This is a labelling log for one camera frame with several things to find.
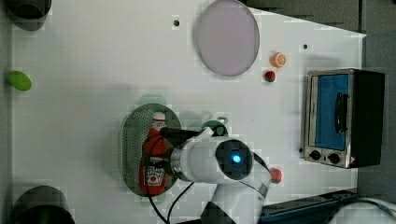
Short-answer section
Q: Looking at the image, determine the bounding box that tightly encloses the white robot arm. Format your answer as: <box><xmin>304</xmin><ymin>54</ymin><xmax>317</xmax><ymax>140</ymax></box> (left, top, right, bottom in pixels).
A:
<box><xmin>162</xmin><ymin>127</ymin><xmax>271</xmax><ymax>224</ymax></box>

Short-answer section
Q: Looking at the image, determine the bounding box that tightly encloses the green mug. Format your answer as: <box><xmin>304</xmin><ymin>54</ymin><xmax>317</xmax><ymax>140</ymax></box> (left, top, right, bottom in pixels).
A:
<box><xmin>199</xmin><ymin>117</ymin><xmax>228</xmax><ymax>137</ymax></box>

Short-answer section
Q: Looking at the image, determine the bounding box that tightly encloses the red ketchup bottle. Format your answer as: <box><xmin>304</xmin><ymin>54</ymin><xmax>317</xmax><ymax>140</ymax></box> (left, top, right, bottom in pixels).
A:
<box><xmin>139</xmin><ymin>112</ymin><xmax>167</xmax><ymax>197</ymax></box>

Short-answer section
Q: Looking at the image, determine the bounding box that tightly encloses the green oval toy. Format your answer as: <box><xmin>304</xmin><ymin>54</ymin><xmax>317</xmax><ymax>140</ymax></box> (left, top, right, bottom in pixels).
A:
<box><xmin>8</xmin><ymin>71</ymin><xmax>32</xmax><ymax>91</ymax></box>

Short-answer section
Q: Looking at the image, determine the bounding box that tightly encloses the red strawberry toy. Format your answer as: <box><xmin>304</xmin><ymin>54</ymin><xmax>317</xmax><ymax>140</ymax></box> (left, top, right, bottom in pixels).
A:
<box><xmin>270</xmin><ymin>168</ymin><xmax>282</xmax><ymax>184</ymax></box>

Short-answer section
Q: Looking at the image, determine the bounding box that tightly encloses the small red green fruit toy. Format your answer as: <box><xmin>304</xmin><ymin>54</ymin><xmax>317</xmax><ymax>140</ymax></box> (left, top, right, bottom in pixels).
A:
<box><xmin>264</xmin><ymin>71</ymin><xmax>276</xmax><ymax>82</ymax></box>

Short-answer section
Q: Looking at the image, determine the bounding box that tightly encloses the orange slice toy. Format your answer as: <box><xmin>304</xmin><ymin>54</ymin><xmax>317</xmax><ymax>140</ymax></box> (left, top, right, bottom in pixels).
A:
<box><xmin>270</xmin><ymin>52</ymin><xmax>287</xmax><ymax>68</ymax></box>

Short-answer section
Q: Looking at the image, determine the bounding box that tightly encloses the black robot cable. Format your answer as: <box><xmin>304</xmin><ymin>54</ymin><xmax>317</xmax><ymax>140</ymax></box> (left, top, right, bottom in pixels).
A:
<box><xmin>148</xmin><ymin>181</ymin><xmax>195</xmax><ymax>224</ymax></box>

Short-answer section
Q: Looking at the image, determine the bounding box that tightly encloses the black toaster oven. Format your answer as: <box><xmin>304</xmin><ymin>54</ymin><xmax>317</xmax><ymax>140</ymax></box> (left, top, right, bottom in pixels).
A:
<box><xmin>303</xmin><ymin>68</ymin><xmax>385</xmax><ymax>169</ymax></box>

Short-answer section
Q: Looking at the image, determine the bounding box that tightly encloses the green oval strainer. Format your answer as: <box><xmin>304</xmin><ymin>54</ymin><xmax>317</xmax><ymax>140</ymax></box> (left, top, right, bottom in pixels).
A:
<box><xmin>120</xmin><ymin>94</ymin><xmax>181</xmax><ymax>201</ymax></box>

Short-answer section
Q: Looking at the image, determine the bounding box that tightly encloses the dark cylinder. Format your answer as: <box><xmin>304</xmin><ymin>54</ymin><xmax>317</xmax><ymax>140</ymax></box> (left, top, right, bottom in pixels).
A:
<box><xmin>6</xmin><ymin>0</ymin><xmax>52</xmax><ymax>31</ymax></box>
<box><xmin>12</xmin><ymin>186</ymin><xmax>76</xmax><ymax>224</ymax></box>

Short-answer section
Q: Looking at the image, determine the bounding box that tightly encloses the lilac round plate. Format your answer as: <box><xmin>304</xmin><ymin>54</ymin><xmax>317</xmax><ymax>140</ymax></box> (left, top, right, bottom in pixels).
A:
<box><xmin>195</xmin><ymin>0</ymin><xmax>260</xmax><ymax>76</ymax></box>

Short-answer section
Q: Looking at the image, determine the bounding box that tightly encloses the dark cylinder lower left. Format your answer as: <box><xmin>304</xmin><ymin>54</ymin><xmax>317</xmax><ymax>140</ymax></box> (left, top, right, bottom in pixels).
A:
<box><xmin>12</xmin><ymin>186</ymin><xmax>76</xmax><ymax>224</ymax></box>

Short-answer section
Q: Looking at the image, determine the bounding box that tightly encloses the dark cylinder upper left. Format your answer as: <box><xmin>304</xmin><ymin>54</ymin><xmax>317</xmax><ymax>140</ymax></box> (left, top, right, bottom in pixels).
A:
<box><xmin>6</xmin><ymin>0</ymin><xmax>52</xmax><ymax>31</ymax></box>

